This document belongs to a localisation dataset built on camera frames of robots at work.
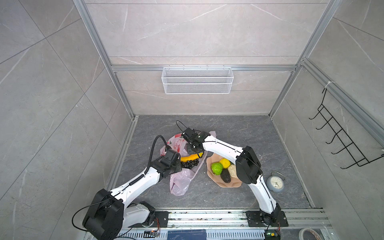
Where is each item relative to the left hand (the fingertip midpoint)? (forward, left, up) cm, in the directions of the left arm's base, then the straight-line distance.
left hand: (178, 162), depth 86 cm
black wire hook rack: (-9, -77, +23) cm, 81 cm away
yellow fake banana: (+5, -8, -4) cm, 10 cm away
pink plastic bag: (-10, -2, -1) cm, 10 cm away
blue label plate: (-35, -10, -6) cm, 36 cm away
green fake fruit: (-5, -22, +2) cm, 23 cm away
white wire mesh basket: (+49, -14, +23) cm, 56 cm away
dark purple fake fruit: (-9, -27, -1) cm, 28 cm away
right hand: (+10, -9, -2) cm, 14 cm away
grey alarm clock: (-13, -55, -3) cm, 56 cm away
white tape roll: (-36, -59, -4) cm, 69 cm away
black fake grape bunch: (+1, -7, -4) cm, 8 cm away
